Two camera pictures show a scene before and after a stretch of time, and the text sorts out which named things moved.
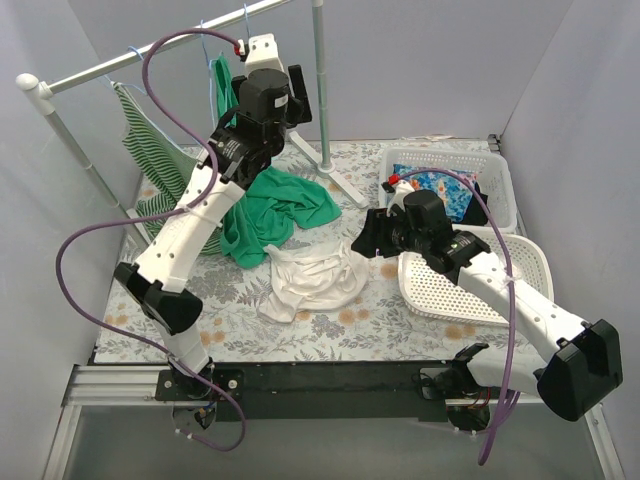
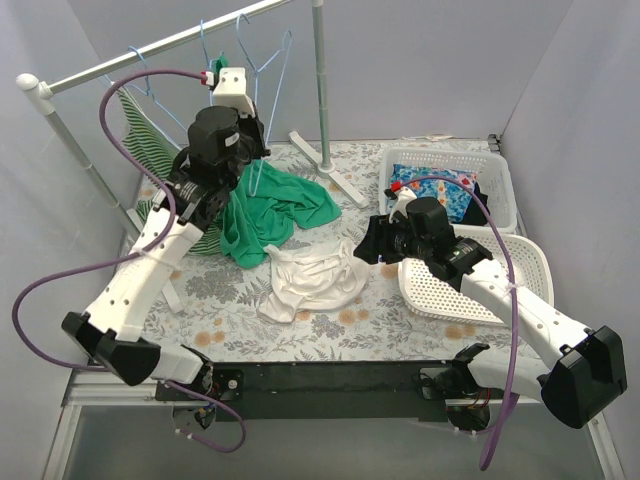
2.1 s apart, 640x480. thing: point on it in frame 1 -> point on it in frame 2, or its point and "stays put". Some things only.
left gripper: (298, 93) -> (258, 138)
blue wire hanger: (247, 20) -> (252, 188)
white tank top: (312, 276) stays put
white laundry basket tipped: (432, 293) stays put
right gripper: (377, 231) stays put
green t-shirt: (269, 202) stays put
